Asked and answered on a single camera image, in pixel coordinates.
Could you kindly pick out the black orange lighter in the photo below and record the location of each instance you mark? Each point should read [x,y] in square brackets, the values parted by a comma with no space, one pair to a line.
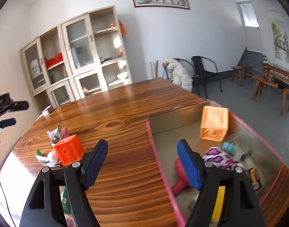
[254,176]

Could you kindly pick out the grey staircase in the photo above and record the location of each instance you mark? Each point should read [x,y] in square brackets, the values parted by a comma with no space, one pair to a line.
[252,56]

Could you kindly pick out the pink plastic object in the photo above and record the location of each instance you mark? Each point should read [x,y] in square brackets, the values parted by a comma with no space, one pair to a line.
[64,132]

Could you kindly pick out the wooden furniture set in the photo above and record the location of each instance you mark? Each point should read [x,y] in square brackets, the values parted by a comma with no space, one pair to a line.
[272,72]

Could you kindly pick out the beige padded jacket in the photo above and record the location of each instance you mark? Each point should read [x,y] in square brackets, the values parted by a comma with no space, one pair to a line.
[178,75]

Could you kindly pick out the white tube with round cap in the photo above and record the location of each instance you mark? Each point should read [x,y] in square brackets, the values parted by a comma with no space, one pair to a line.
[52,157]

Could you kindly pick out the small high window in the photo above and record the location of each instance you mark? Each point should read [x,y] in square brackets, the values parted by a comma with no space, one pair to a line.
[249,14]

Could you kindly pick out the leopard print fleece mitten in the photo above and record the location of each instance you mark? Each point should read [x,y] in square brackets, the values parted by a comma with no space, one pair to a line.
[217,157]

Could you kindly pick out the white ointment tube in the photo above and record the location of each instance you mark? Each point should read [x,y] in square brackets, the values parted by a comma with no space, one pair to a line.
[42,159]

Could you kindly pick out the teal binder clip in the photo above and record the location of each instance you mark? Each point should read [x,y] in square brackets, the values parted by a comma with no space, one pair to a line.
[229,147]

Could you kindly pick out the bright orange toy cube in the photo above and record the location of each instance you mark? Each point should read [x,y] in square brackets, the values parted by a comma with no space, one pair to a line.
[68,150]

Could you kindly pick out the dark stick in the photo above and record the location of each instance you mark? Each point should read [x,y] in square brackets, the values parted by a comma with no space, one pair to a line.
[156,69]

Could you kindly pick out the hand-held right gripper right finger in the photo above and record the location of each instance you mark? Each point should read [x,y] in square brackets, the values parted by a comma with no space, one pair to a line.
[189,165]

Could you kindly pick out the hanging scroll painting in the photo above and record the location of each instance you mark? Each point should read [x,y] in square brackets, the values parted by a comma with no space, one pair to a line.
[280,37]

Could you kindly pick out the small card deck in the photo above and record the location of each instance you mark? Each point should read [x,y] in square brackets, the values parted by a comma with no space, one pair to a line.
[47,110]

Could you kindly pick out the black metal chair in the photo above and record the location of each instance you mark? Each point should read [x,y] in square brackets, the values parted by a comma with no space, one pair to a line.
[206,68]
[196,80]

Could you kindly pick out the yellow green small box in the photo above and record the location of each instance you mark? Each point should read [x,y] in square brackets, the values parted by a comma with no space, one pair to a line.
[219,203]

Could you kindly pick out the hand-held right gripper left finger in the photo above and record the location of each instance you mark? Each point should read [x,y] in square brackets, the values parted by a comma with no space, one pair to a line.
[97,160]

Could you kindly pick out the green white carton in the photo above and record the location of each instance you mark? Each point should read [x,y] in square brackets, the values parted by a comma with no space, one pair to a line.
[39,152]

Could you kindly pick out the metal nail clipper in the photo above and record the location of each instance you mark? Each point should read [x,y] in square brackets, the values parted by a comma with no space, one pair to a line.
[52,164]

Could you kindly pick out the light orange toy cube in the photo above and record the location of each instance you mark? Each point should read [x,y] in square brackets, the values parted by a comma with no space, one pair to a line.
[214,123]

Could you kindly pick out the shiny metal tool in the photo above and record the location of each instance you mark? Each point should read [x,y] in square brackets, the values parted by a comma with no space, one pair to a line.
[55,136]

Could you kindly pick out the green tube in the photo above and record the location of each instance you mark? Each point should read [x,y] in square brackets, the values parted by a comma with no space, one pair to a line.
[64,198]

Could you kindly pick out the red capped bottle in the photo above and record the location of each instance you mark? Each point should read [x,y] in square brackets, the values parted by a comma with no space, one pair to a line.
[121,50]

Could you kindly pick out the orange hanging item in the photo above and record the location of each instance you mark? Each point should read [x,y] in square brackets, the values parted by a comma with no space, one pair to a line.
[122,28]

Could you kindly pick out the pink knot candle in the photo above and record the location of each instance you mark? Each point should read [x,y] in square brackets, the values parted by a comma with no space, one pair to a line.
[180,185]

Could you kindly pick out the pile of red packets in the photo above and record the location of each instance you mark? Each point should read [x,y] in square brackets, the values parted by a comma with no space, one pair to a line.
[54,61]

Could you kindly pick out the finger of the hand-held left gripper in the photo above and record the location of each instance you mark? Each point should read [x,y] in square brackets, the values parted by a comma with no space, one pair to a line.
[7,122]
[20,105]

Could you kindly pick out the white bowl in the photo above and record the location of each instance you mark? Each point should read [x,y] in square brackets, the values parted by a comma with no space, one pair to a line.
[122,76]

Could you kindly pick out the pink tin container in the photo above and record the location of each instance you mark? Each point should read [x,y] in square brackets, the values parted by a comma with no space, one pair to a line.
[168,125]

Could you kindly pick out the white printed box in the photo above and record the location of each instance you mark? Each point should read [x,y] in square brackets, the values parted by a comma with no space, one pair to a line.
[36,69]

